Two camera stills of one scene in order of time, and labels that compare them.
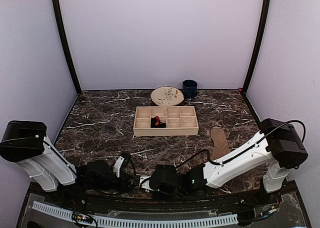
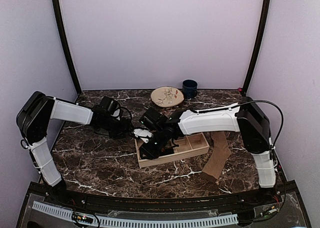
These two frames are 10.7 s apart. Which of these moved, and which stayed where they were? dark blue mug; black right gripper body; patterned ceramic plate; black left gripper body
Moved: black left gripper body; black right gripper body
Stayed: patterned ceramic plate; dark blue mug
